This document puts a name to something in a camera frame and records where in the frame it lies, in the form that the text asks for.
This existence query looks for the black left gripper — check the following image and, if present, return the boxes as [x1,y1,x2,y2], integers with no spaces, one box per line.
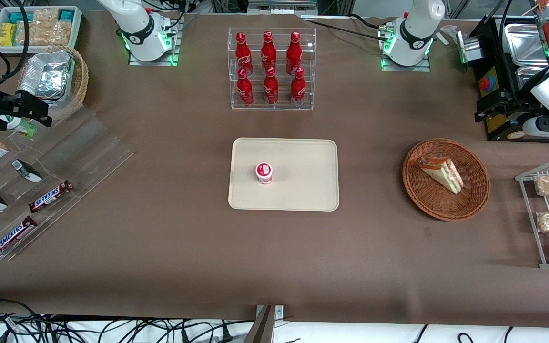
[474,88,542,124]

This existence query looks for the triangle sandwich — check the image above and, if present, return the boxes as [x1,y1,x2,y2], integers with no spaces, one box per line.
[419,155,464,195]

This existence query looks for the aluminium foil tray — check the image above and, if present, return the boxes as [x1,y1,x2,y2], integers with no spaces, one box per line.
[19,50,75,101]

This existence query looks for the deep light wicker basket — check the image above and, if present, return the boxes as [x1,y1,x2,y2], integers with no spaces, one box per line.
[16,45,90,122]

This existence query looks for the shallow brown wicker basket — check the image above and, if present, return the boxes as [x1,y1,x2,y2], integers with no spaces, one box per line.
[402,138,491,222]

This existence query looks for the beige plastic tray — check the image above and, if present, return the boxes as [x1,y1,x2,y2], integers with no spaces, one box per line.
[228,138,340,212]

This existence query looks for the green white plastic bottle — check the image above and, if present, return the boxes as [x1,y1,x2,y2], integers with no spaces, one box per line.
[0,114,38,138]

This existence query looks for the steel food pan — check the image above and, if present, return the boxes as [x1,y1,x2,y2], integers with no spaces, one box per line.
[504,23,549,67]
[515,66,549,92]

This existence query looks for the black food warmer machine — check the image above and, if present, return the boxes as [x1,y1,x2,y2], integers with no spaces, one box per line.
[458,0,549,142]

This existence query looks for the clear acrylic stepped display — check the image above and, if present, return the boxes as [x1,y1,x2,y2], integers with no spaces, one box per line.
[0,104,135,262]

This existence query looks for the yellow snack packet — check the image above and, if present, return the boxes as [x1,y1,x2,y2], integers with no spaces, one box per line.
[0,22,17,47]

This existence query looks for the brown Snickers bar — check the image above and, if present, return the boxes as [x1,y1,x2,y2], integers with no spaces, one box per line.
[0,216,38,258]
[28,180,73,213]

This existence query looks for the clear bag of crackers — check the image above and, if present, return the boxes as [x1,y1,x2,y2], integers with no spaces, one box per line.
[31,8,61,24]
[16,21,73,47]

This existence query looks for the white plastic bin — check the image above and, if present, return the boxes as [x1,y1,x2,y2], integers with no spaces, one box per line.
[0,6,83,49]

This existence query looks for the red cola bottle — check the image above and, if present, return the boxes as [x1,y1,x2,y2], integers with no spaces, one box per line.
[263,67,279,106]
[260,31,277,72]
[234,32,254,77]
[286,31,303,75]
[290,67,306,107]
[236,68,254,107]

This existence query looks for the brown table cover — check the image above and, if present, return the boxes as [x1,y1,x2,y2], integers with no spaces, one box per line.
[0,10,549,329]

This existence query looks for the clear acrylic bottle rack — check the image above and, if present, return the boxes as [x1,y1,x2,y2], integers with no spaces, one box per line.
[227,27,317,111]

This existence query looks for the red white yogurt cup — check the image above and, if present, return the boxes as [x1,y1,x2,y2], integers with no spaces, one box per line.
[255,162,274,185]

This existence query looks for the grey wire rack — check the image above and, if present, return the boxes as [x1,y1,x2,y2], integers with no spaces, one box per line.
[515,159,549,269]

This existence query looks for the aluminium frame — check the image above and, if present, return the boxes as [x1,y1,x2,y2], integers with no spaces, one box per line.
[247,0,319,14]

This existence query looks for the small metal bracket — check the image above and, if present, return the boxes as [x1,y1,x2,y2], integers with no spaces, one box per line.
[255,304,285,319]

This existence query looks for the dark metal post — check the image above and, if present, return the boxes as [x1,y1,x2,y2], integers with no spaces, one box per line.
[243,305,275,343]

